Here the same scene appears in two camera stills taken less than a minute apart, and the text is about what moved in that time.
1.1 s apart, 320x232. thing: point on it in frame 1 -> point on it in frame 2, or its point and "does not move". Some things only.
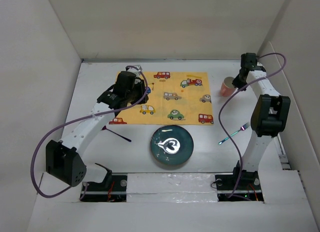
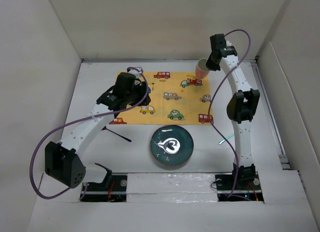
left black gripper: [139, 84] does not move
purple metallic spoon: [104, 128] does not move
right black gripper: [236, 83] -> [211, 65]
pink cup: [227, 88] -> [201, 71]
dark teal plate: [172, 145] does not move
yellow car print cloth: [173, 98] does not move
